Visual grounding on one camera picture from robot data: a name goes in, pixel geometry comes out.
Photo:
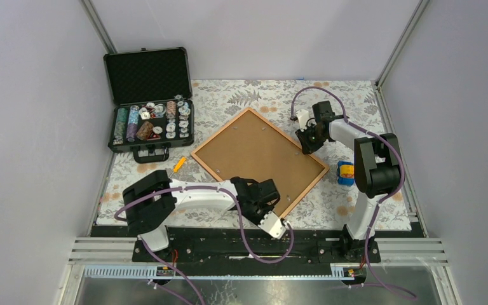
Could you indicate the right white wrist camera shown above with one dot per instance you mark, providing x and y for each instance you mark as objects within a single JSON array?
[{"x": 303, "y": 118}]

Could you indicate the blue yellow toy block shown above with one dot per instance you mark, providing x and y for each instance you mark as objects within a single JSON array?
[{"x": 345, "y": 173}]

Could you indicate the orange wooden photo frame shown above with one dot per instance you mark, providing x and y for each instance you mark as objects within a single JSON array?
[{"x": 250, "y": 146}]

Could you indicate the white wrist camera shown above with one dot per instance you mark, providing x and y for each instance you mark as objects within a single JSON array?
[
  {"x": 303, "y": 118},
  {"x": 273, "y": 225}
]

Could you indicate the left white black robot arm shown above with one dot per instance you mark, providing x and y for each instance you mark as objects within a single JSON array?
[{"x": 151, "y": 200}]

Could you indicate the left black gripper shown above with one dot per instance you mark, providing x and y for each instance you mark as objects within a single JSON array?
[{"x": 267, "y": 208}]

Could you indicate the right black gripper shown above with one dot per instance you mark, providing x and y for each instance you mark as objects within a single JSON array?
[{"x": 307, "y": 148}]

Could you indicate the aluminium rail frame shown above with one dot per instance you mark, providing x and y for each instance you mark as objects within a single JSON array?
[{"x": 386, "y": 253}]

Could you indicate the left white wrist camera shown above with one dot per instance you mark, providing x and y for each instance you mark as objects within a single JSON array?
[{"x": 273, "y": 225}]

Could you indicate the black poker chip case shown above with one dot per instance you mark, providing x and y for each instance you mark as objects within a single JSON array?
[{"x": 151, "y": 91}]

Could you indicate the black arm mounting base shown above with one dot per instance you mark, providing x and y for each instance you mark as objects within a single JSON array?
[{"x": 221, "y": 252}]

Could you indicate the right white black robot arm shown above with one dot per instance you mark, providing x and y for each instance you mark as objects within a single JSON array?
[{"x": 378, "y": 170}]

